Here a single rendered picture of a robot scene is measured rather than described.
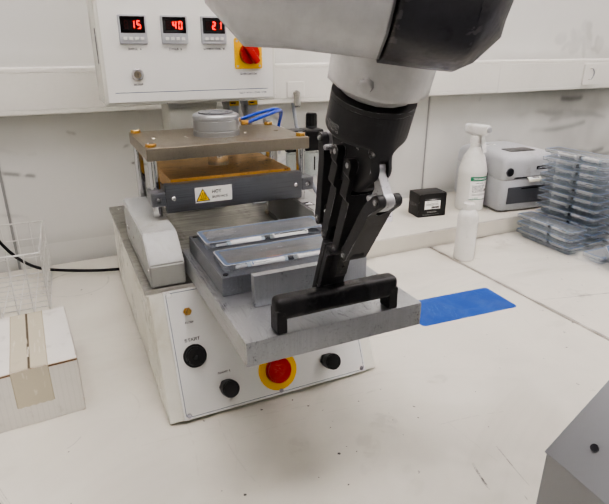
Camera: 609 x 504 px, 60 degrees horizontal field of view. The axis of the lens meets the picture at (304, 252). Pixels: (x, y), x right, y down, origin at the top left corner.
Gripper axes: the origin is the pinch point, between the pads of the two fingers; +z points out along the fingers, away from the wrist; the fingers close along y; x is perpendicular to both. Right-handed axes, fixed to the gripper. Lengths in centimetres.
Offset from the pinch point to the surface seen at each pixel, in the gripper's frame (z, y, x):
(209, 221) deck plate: 27, -44, 0
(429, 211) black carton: 44, -57, 68
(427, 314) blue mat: 35, -16, 37
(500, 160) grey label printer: 30, -58, 89
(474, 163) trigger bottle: 32, -61, 82
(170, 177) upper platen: 9.6, -35.0, -9.7
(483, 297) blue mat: 36, -17, 53
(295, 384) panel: 30.2, -5.6, 2.6
